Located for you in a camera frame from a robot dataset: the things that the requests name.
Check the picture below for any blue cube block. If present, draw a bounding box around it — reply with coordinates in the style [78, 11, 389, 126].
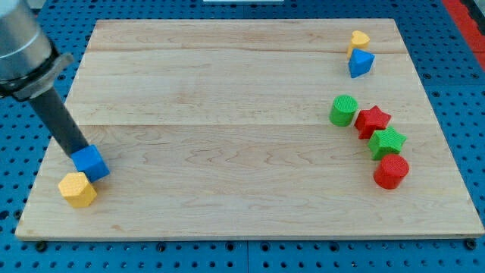
[71, 145, 110, 182]

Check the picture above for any red star block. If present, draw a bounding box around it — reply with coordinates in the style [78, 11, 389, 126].
[354, 105, 392, 140]

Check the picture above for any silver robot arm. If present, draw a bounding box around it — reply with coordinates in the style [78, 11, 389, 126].
[1, 0, 74, 102]

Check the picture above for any green cylinder block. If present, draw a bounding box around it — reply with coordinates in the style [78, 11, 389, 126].
[329, 95, 358, 127]

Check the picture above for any green star block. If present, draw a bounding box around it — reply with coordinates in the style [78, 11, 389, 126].
[368, 126, 407, 161]

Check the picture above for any blue triangle block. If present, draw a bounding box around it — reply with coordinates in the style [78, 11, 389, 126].
[348, 49, 375, 78]

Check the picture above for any wooden board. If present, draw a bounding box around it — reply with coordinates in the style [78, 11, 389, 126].
[16, 19, 484, 241]

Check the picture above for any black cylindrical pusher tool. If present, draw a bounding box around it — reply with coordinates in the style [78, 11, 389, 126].
[29, 88, 89, 157]

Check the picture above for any red cylinder block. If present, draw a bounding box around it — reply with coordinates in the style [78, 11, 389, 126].
[373, 154, 409, 190]

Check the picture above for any yellow heart block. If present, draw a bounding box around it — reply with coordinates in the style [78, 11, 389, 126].
[346, 30, 371, 59]

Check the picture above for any yellow hexagon block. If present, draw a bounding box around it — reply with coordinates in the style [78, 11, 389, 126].
[58, 172, 97, 209]

